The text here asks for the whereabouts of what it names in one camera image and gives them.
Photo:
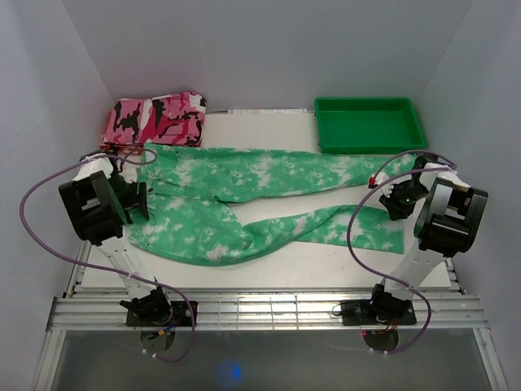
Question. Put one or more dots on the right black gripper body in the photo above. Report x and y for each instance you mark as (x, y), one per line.
(405, 197)

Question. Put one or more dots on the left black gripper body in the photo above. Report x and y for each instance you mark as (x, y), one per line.
(126, 191)

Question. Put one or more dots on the green tie-dye trousers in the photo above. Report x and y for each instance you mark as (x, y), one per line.
(192, 193)

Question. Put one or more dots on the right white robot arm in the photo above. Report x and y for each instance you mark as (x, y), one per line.
(447, 224)

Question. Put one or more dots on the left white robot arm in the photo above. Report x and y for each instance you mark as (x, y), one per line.
(99, 201)

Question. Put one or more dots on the pink camouflage folded trousers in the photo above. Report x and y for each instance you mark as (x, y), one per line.
(172, 120)

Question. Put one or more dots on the orange folded garment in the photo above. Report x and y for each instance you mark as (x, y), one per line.
(122, 149)

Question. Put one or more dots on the green plastic tray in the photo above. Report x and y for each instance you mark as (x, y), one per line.
(367, 126)

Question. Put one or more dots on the white paper strip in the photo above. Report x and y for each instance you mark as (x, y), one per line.
(270, 111)

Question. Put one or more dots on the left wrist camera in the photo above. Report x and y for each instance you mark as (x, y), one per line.
(129, 172)

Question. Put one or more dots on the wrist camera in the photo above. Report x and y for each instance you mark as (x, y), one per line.
(129, 172)
(383, 182)

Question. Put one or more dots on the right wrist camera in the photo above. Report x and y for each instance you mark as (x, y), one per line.
(383, 182)

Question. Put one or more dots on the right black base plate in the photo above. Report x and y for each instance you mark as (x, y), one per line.
(367, 312)

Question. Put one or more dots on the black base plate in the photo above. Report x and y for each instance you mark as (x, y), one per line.
(367, 312)
(148, 315)

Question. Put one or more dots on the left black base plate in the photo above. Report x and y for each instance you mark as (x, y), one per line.
(148, 315)

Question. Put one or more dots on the aluminium frame rail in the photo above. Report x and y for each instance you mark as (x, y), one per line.
(257, 312)

